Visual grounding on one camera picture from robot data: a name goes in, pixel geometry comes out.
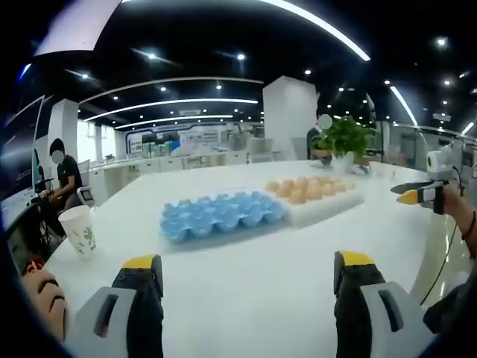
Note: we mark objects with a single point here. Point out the white egg tray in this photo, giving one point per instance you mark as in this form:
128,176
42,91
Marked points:
320,212

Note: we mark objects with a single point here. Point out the green potted plant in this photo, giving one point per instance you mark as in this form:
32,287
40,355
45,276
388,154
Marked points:
344,139

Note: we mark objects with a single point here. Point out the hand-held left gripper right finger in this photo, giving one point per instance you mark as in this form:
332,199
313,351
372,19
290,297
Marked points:
372,320

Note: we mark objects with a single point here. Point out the white paper cup green print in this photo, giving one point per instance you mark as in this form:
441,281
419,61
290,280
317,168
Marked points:
80,233

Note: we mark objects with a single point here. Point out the person's right hand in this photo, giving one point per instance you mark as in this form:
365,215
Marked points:
456,205

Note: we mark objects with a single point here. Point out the dark computer monitor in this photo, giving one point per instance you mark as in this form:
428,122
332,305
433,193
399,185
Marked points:
20,149

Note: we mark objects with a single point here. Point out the group of brown eggs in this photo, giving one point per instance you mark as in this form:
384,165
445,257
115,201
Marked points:
305,188

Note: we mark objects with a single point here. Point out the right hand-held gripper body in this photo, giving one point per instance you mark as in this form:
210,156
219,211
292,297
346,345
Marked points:
436,162

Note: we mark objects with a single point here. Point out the white office chair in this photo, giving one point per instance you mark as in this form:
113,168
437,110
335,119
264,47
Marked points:
85,195

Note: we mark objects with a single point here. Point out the person's dark clothing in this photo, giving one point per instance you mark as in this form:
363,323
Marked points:
452,309

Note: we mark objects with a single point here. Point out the white table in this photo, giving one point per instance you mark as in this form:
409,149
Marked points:
253,283

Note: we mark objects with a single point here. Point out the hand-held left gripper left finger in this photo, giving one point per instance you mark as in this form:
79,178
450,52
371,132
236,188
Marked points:
123,320

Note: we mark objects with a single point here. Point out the tan object with dark lines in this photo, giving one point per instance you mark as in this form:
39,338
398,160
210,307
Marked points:
44,302

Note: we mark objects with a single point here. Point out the row of white office partitions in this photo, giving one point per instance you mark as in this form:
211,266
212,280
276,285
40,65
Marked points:
167,164

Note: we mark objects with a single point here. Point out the blue egg tray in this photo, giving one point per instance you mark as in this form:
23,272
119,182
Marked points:
223,214

